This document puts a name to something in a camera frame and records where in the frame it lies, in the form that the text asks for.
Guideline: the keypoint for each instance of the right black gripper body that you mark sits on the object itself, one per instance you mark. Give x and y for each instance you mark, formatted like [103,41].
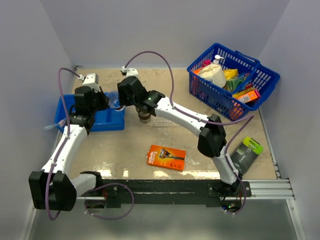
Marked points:
[124,99]

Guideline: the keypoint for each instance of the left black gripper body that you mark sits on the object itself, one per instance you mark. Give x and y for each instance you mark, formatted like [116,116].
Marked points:
[99,103]

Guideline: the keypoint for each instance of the dark smoked plastic cup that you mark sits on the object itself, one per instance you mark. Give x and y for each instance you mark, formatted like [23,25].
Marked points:
[143,115]

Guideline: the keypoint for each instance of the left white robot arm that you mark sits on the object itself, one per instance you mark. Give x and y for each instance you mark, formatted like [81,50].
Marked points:
[67,147]

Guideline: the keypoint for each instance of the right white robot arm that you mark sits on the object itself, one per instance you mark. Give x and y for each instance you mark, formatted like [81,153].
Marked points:
[209,130]

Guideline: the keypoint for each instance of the pink wrapped toothbrush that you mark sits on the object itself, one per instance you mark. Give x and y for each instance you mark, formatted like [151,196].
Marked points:
[60,124]

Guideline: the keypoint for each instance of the clear textured acrylic tray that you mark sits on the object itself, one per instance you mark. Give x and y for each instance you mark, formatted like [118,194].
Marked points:
[169,117]

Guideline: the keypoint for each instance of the blue plastic bin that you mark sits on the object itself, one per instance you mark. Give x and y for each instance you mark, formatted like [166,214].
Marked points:
[106,120]

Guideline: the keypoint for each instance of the orange razor box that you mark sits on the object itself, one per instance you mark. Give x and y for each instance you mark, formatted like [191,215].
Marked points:
[166,157]

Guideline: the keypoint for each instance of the small red box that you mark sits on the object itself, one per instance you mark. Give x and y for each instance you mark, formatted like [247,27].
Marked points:
[206,62]

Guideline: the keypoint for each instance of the white pump bottle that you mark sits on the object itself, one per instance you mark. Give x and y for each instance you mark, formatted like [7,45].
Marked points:
[217,59]

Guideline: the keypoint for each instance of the green sponge pack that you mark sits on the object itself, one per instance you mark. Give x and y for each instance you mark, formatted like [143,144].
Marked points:
[233,82]

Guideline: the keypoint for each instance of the yellow sponge pack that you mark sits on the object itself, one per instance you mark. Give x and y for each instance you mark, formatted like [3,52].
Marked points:
[230,73]

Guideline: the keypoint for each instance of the orange pink box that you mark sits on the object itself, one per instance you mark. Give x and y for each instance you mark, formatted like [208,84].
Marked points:
[247,95]

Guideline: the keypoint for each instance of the black green razor package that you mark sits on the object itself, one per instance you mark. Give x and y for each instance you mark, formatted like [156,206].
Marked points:
[245,154]

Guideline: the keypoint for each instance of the blue shopping basket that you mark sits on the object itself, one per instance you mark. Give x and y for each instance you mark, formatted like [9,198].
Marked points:
[220,99]

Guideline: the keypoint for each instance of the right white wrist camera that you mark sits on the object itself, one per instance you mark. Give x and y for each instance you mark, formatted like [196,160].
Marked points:
[129,72]

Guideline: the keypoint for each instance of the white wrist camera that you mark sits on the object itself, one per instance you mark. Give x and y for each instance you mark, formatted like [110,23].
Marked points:
[129,72]
[90,80]

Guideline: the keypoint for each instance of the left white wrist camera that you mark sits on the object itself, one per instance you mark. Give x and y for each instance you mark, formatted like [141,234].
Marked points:
[90,80]

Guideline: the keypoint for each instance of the black aluminium base frame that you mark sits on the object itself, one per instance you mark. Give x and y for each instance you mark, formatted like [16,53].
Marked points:
[208,192]

